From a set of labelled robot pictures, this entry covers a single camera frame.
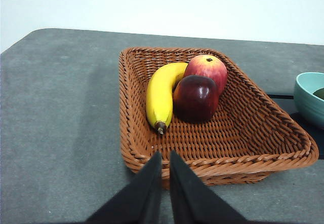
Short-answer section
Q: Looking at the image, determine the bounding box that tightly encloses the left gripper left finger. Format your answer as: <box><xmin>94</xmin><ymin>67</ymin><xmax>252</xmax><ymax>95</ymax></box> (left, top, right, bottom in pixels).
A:
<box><xmin>85</xmin><ymin>151</ymin><xmax>163</xmax><ymax>224</ymax></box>

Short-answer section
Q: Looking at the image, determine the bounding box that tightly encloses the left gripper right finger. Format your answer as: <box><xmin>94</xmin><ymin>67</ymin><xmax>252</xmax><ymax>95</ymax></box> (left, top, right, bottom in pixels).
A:
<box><xmin>169</xmin><ymin>150</ymin><xmax>251</xmax><ymax>224</ymax></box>

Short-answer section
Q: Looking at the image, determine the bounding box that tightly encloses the teal ceramic bowl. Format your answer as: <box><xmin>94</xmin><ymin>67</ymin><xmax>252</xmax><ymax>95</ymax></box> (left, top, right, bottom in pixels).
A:
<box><xmin>294</xmin><ymin>72</ymin><xmax>324</xmax><ymax>128</ymax></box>

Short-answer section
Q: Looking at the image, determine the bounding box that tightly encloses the green avocado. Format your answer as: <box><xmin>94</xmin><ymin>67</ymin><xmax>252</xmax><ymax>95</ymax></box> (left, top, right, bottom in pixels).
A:
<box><xmin>312</xmin><ymin>87</ymin><xmax>324</xmax><ymax>101</ymax></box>

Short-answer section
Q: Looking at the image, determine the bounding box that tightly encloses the brown woven wicker basket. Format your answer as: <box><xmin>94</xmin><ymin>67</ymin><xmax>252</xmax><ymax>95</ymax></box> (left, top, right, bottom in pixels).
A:
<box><xmin>118</xmin><ymin>47</ymin><xmax>319</xmax><ymax>190</ymax></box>

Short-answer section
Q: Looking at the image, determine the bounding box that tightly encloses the yellow banana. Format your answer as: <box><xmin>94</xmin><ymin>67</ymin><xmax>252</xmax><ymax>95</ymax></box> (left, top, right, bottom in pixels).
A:
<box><xmin>145</xmin><ymin>62</ymin><xmax>189</xmax><ymax>135</ymax></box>

